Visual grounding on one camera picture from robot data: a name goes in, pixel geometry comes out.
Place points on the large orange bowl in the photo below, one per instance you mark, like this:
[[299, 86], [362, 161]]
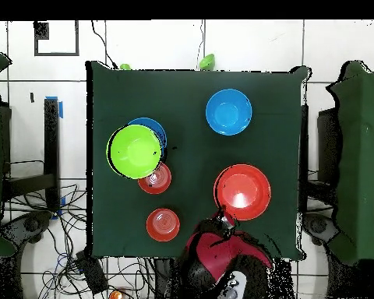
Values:
[[241, 190]]

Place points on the orange bowl with ringed bottom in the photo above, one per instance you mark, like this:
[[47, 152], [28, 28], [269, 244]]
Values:
[[162, 185]]

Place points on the green bowl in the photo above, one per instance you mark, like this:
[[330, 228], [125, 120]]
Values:
[[207, 62], [134, 152]]

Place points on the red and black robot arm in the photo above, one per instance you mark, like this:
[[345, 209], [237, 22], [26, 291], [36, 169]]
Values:
[[218, 252]]

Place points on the small plain orange bowl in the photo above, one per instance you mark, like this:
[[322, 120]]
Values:
[[163, 225]]

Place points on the grey chair base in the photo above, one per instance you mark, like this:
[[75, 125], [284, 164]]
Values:
[[318, 227]]

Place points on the large blue bowl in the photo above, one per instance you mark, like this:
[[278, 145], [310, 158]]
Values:
[[157, 124], [229, 112]]

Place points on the small orange floor object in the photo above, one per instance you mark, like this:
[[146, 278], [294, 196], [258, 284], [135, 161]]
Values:
[[115, 296]]

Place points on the black power strip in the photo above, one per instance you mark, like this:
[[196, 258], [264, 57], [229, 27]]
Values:
[[92, 274]]

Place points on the green bowl on floor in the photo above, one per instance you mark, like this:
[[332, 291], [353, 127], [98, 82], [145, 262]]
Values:
[[207, 62]]

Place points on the small green floor object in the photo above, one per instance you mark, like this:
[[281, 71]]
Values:
[[125, 66]]

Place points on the black metal stand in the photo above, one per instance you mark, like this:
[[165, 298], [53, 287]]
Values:
[[51, 140]]

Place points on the blue tape strip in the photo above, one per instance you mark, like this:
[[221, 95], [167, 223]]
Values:
[[60, 109]]

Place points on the black chair base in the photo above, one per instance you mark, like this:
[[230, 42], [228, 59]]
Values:
[[28, 225]]

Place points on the dark square floor frame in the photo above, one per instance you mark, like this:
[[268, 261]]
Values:
[[77, 40]]

